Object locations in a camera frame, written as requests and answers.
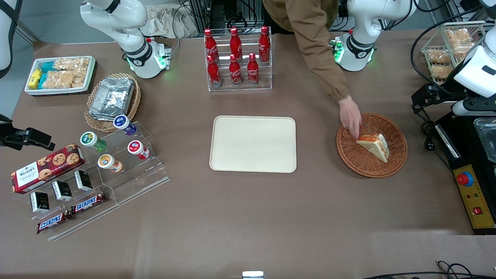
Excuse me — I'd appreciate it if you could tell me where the white wire basket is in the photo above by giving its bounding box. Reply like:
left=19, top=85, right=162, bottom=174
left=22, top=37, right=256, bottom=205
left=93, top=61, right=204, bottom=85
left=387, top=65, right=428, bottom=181
left=421, top=21, right=487, bottom=84

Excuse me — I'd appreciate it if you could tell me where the person left hand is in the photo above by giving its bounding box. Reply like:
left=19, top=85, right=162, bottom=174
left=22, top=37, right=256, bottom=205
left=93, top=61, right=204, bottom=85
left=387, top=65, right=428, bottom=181
left=339, top=95, right=363, bottom=140

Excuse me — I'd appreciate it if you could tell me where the brown round wicker basket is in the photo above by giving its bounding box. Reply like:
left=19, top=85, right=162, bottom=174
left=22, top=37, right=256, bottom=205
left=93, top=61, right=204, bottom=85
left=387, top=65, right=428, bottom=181
left=336, top=112, right=408, bottom=178

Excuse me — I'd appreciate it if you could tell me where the red emergency stop button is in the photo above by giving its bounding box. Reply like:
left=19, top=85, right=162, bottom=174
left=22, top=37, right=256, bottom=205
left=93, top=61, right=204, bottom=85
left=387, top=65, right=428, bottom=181
left=456, top=170, right=474, bottom=188

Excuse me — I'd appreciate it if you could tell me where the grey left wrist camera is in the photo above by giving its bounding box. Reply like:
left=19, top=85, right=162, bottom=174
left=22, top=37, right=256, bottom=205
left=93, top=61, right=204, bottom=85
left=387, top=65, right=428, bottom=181
left=451, top=97, right=496, bottom=117

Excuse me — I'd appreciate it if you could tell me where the black cable with plug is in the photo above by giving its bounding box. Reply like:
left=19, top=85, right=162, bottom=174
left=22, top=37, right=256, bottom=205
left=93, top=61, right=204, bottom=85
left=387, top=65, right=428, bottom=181
left=422, top=108, right=454, bottom=172

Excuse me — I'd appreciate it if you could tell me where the clear fried snack bag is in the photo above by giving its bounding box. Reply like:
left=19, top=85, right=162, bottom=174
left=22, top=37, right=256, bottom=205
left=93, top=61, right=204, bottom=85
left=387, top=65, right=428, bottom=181
left=444, top=29, right=472, bottom=44
left=430, top=64, right=455, bottom=79
left=453, top=41, right=475, bottom=59
left=426, top=48, right=452, bottom=65

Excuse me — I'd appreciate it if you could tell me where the beige crumpled cloth bag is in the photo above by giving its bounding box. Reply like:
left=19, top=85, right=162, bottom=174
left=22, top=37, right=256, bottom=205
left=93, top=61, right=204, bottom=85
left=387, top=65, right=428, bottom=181
left=141, top=5, right=198, bottom=39

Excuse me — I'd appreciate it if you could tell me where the small black box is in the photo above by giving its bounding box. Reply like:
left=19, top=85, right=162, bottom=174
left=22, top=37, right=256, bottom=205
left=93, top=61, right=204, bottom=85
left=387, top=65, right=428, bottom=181
left=74, top=170, right=93, bottom=192
left=52, top=181, right=73, bottom=202
left=30, top=191, right=50, bottom=213

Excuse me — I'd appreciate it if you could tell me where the triangular sandwich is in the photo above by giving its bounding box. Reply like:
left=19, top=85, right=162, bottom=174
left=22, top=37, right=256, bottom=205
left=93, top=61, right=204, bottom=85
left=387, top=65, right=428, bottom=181
left=356, top=133, right=390, bottom=163

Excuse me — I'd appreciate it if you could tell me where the yellow snack packet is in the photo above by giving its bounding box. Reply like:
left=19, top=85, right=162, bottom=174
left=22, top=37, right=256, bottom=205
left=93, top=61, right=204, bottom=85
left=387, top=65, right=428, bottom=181
left=28, top=69, right=43, bottom=89

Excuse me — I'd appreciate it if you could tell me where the red cola bottle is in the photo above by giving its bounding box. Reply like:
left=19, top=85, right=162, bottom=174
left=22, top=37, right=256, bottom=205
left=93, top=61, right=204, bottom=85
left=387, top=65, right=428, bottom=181
left=207, top=55, right=222, bottom=87
left=258, top=26, right=271, bottom=63
left=230, top=27, right=243, bottom=59
left=204, top=28, right=219, bottom=59
left=247, top=53, right=260, bottom=86
left=229, top=54, right=243, bottom=86

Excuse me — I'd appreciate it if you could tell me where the orange yogurt cup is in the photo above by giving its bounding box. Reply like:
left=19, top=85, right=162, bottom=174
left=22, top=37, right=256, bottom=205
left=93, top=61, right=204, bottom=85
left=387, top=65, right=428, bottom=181
left=97, top=154, right=123, bottom=174

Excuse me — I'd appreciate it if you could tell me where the black looped cable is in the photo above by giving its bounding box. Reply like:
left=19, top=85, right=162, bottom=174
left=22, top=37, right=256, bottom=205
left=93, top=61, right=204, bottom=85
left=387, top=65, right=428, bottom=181
left=360, top=260, right=496, bottom=279

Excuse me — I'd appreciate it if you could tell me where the light woven wicker basket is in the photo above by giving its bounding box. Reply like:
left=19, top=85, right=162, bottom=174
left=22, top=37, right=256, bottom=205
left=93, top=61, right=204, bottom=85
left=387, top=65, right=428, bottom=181
left=84, top=73, right=142, bottom=133

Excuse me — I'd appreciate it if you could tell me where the Snickers chocolate bar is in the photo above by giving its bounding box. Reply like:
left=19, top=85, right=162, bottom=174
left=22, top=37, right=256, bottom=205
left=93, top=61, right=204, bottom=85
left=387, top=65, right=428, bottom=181
left=36, top=210, right=74, bottom=235
left=71, top=193, right=107, bottom=215

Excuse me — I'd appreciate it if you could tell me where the red Walkers cookie box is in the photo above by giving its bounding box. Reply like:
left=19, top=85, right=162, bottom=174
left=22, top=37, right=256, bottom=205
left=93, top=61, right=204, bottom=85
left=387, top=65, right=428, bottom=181
left=11, top=144, right=86, bottom=195

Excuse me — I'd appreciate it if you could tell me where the green yogurt cup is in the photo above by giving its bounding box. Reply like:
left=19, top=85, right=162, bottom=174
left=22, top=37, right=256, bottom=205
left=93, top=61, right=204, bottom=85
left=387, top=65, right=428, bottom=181
left=80, top=131, right=107, bottom=153

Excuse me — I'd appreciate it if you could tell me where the clear acrylic stepped display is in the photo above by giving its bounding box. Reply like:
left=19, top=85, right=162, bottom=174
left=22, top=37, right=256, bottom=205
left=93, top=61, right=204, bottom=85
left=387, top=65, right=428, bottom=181
left=22, top=121, right=171, bottom=242

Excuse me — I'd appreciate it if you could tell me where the white rectangular snack bin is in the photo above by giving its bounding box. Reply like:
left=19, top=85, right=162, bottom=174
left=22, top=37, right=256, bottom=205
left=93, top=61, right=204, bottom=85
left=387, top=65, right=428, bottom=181
left=24, top=56, right=97, bottom=96

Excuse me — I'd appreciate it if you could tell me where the black machine housing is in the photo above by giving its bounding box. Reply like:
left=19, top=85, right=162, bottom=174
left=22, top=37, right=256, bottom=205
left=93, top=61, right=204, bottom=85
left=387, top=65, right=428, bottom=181
left=434, top=112, right=496, bottom=236

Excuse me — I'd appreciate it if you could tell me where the clear rectangular container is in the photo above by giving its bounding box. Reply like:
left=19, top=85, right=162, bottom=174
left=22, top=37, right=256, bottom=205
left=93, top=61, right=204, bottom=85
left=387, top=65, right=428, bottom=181
left=473, top=117, right=496, bottom=164

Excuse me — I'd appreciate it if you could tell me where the purple yogurt cup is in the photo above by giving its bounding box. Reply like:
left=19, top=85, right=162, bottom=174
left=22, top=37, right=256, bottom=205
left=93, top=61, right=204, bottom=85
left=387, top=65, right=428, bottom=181
left=113, top=115, right=137, bottom=136

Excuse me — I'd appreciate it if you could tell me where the stack of foil trays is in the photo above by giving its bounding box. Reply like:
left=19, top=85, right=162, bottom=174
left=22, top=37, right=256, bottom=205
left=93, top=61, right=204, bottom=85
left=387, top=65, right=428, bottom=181
left=89, top=77, right=135, bottom=122

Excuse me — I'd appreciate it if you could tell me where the cream plastic serving tray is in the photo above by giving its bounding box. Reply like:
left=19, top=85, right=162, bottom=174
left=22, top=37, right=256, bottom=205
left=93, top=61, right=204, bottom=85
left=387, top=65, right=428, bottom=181
left=209, top=115, right=297, bottom=173

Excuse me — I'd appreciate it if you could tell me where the clear acrylic bottle rack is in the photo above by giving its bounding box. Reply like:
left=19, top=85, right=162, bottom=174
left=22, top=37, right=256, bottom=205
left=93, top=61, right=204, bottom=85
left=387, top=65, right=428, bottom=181
left=204, top=26, right=273, bottom=93

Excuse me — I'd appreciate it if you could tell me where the clear rice cracker bag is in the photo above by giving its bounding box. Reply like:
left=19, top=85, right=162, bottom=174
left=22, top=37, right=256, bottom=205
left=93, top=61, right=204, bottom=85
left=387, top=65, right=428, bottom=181
left=42, top=70, right=77, bottom=89
left=53, top=57, right=91, bottom=72

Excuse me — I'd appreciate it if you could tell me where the person left forearm brown sleeve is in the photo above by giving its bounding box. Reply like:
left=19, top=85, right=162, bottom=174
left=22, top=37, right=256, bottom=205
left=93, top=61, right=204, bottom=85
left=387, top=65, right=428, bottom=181
left=263, top=0, right=351, bottom=102

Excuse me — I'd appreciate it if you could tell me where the yellow control panel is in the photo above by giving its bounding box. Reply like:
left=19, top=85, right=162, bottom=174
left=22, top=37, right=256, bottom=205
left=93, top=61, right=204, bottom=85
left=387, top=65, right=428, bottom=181
left=453, top=165, right=496, bottom=230

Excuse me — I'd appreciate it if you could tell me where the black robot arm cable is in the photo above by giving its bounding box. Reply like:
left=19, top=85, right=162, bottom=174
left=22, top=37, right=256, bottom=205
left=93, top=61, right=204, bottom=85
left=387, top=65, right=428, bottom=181
left=410, top=27, right=465, bottom=97

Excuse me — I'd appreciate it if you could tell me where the red yogurt cup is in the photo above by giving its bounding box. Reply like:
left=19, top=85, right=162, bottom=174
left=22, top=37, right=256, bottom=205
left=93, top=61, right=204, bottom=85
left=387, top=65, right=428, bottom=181
left=127, top=140, right=150, bottom=160

